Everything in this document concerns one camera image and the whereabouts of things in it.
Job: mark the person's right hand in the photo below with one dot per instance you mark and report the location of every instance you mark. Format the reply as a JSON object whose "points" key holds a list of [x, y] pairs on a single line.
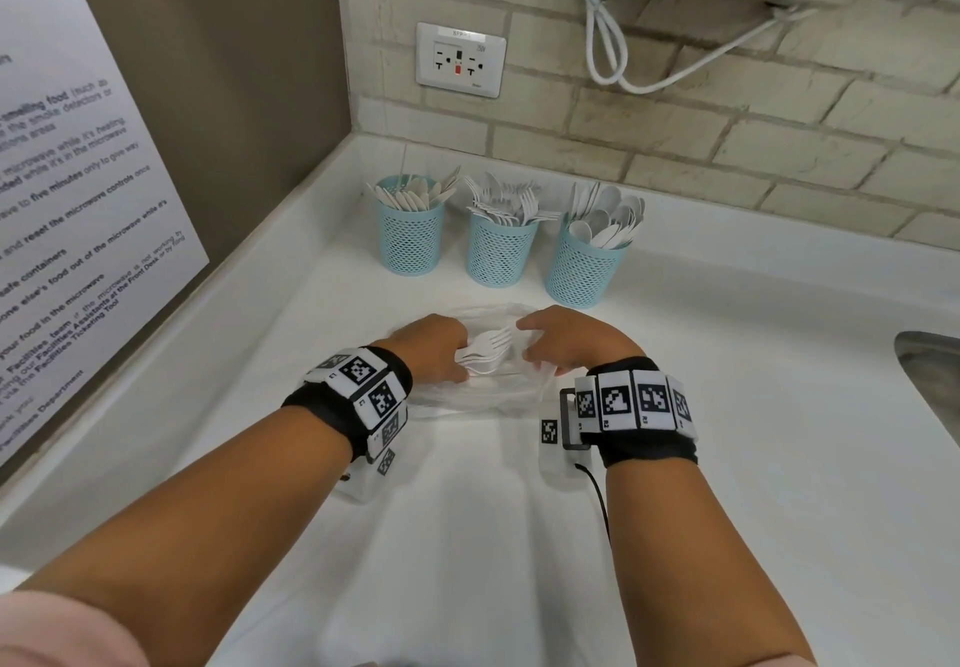
{"points": [[577, 340]]}

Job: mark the person's left hand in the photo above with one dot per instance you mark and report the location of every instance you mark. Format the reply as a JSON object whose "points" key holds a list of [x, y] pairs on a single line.
{"points": [[431, 347]]}

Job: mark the teal mesh cup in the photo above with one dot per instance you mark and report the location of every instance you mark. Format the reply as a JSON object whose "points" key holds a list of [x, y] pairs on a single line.
{"points": [[411, 242], [501, 254], [585, 272]]}

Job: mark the clear plastic bag of cutlery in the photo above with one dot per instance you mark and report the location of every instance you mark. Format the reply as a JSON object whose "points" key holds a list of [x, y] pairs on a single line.
{"points": [[480, 396]]}

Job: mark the bunch of white plastic knives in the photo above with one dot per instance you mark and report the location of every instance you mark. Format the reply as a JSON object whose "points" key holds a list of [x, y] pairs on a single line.
{"points": [[409, 197]]}

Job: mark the person's left forearm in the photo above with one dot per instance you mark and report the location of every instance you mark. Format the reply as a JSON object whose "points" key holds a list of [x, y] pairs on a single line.
{"points": [[187, 531]]}

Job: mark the person's right forearm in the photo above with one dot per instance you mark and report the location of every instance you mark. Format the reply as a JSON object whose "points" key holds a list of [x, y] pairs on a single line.
{"points": [[697, 569]]}

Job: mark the person's pink left sleeve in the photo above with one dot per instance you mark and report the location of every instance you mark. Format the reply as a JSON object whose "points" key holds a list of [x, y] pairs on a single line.
{"points": [[60, 633]]}

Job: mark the black left wrist band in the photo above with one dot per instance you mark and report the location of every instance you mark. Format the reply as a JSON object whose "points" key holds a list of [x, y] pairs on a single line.
{"points": [[315, 404]]}

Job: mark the black wrist band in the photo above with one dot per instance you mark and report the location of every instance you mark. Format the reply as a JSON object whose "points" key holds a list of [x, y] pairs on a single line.
{"points": [[315, 404], [652, 449]]}

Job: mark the black right wrist band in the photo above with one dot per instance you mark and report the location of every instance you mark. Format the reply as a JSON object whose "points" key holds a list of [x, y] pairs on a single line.
{"points": [[652, 449]]}

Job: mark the dark sink basin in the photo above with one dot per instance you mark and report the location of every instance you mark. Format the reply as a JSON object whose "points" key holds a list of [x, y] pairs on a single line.
{"points": [[937, 381]]}

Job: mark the white printed notice poster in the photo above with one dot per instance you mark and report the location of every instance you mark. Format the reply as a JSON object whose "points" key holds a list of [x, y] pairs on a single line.
{"points": [[60, 201]]}

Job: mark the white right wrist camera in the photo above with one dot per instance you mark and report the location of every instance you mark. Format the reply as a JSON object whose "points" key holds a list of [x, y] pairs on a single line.
{"points": [[562, 464]]}

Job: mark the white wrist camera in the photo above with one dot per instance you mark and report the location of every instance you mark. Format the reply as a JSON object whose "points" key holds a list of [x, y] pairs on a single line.
{"points": [[360, 486], [562, 464]]}

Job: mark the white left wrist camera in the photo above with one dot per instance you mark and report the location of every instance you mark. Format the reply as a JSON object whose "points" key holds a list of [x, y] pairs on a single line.
{"points": [[360, 486]]}

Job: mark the white wall power outlet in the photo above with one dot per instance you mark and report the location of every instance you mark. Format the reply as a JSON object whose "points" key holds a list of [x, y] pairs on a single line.
{"points": [[461, 58]]}

